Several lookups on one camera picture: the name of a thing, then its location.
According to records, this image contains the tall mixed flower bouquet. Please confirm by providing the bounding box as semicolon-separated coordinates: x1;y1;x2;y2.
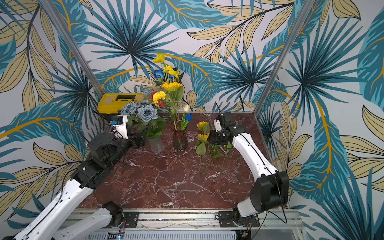
151;54;192;132

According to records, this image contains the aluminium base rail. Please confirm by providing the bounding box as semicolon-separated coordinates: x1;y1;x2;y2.
53;209;309;240

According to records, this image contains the yellow black toolbox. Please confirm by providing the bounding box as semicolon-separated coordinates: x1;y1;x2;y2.
97;94;144;114

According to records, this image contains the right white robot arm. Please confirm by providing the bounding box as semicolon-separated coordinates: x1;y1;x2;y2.
208;112;290;219

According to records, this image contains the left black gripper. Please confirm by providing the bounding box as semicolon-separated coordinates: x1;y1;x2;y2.
105;124;148;168

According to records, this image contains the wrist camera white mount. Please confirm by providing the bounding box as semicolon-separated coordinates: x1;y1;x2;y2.
110;115;128;140
214;120;222;132

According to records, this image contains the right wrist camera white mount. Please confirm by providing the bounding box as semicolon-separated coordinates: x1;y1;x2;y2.
214;120;222;132

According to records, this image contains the clear glass vase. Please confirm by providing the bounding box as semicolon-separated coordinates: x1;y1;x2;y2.
149;136;165;154

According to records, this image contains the grey blue rose bunch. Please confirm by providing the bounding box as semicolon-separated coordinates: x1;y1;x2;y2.
120;101;165;139

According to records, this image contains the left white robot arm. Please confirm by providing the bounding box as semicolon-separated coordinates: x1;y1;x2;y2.
5;133;146;240

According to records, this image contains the yellow sunflower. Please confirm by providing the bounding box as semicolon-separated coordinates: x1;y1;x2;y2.
196;134;209;175
209;144;227;174

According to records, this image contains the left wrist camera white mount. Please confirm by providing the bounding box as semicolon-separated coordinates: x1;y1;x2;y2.
110;115;128;140

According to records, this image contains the tall sunflower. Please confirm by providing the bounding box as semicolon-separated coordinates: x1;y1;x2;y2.
197;121;210;135

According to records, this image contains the dark tinted glass vase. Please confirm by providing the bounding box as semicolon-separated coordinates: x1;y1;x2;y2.
173;130;188;151

